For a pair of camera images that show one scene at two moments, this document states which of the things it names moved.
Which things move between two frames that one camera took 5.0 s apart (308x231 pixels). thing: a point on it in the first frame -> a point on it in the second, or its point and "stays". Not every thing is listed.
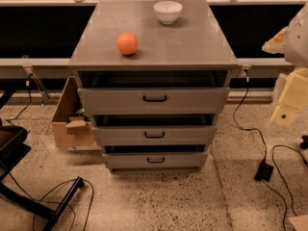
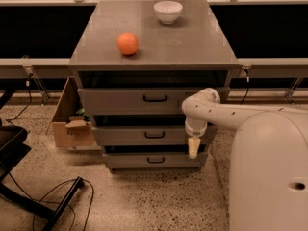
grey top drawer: [153, 100] stays
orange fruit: [127, 42] stays
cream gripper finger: [275, 45] -> [193, 143]
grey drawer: [158, 135] stays
